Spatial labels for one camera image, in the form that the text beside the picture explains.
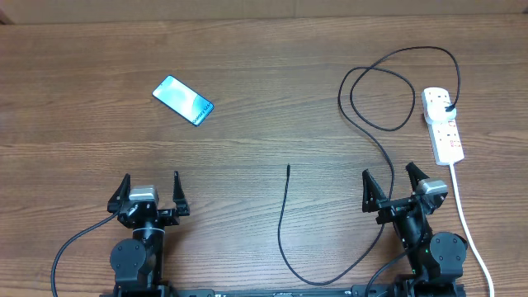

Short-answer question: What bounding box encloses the white power strip cord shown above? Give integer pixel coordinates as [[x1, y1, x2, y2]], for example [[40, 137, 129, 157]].
[[448, 163, 495, 297]]

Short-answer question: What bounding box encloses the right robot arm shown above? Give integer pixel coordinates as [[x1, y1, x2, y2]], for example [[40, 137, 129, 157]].
[[362, 163, 468, 297]]

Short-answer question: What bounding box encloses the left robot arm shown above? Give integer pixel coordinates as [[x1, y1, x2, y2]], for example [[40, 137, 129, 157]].
[[107, 172, 190, 296]]

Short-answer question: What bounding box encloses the white charger adapter plug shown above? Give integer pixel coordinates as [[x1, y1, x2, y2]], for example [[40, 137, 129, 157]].
[[424, 103, 457, 125]]

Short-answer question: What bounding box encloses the blue Galaxy smartphone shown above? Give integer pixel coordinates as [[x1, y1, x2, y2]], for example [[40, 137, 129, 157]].
[[152, 75, 215, 126]]

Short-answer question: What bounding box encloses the black charging cable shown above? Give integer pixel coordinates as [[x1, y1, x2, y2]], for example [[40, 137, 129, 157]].
[[277, 45, 461, 287]]

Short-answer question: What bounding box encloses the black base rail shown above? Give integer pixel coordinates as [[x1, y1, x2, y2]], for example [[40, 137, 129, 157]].
[[100, 284, 467, 297]]

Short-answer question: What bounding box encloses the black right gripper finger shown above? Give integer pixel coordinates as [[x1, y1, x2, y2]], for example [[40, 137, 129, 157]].
[[362, 169, 389, 213], [405, 162, 429, 191]]

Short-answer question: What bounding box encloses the white power strip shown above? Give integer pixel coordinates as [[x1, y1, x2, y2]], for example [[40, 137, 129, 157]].
[[421, 87, 464, 166]]

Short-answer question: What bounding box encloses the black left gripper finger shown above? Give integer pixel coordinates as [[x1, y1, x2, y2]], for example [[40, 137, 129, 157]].
[[107, 173, 130, 214], [172, 171, 190, 216]]

